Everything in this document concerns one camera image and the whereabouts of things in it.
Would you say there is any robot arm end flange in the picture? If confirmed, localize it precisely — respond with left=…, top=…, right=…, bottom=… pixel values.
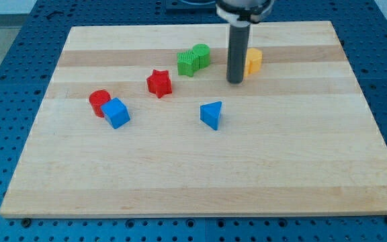
left=216, top=0, right=275, bottom=24

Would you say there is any blue triangle block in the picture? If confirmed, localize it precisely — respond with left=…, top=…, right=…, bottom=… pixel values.
left=200, top=102, right=222, bottom=130

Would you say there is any red star block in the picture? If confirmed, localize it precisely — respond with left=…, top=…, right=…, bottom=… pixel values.
left=146, top=69, right=172, bottom=98

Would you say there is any light wooden board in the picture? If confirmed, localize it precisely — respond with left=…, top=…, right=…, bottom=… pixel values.
left=0, top=21, right=387, bottom=218

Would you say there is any green star block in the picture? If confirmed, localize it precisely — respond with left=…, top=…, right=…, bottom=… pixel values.
left=177, top=50, right=199, bottom=77

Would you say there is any green cylinder block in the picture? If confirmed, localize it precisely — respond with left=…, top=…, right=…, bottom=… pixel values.
left=192, top=44, right=210, bottom=69

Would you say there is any blue cube block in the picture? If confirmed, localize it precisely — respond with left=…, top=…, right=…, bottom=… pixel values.
left=101, top=97, right=130, bottom=129

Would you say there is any yellow block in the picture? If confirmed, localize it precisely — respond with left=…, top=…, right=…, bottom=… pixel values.
left=244, top=48, right=263, bottom=77

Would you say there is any red cylinder block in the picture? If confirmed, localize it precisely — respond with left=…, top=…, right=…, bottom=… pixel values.
left=89, top=89, right=111, bottom=118

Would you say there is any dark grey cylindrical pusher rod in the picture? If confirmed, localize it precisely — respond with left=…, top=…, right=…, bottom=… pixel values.
left=226, top=24, right=250, bottom=85

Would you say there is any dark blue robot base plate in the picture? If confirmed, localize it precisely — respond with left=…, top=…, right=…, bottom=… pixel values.
left=165, top=0, right=216, bottom=13

